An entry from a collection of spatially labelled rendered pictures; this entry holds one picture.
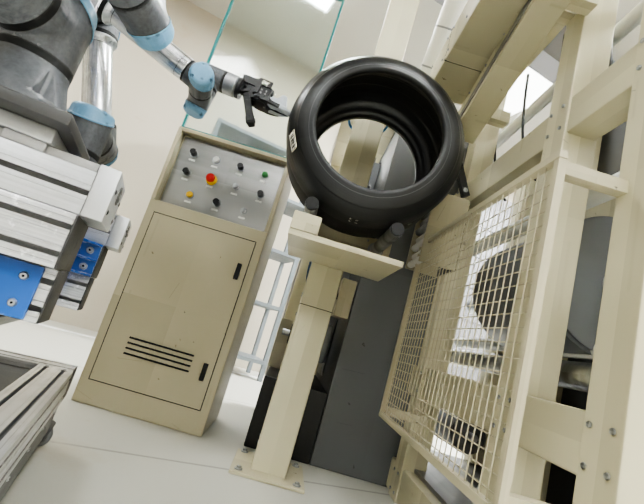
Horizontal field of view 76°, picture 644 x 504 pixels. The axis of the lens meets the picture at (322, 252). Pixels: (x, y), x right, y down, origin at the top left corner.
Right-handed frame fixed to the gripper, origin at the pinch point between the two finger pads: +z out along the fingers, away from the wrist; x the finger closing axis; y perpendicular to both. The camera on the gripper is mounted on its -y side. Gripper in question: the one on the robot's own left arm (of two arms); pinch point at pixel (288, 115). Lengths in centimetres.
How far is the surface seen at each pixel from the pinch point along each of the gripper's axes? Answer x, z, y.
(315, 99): -12.6, 8.3, 2.2
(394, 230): -9, 47, -27
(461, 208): 21, 73, 3
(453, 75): 10, 50, 48
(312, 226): -9.1, 23.3, -35.6
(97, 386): 51, -34, -118
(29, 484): -22, -13, -123
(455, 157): -12, 57, 3
